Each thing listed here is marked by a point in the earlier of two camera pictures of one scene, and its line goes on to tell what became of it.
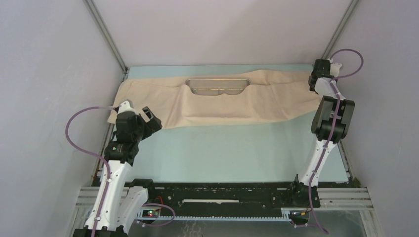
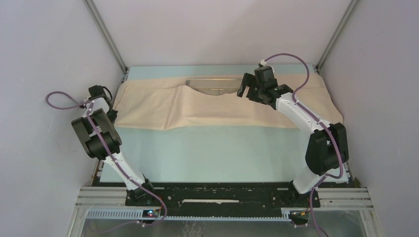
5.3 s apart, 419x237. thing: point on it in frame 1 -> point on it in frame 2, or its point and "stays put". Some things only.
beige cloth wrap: (281, 95) stays put
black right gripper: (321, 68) -> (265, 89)
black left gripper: (154, 124) -> (112, 115)
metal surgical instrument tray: (212, 87) stays put
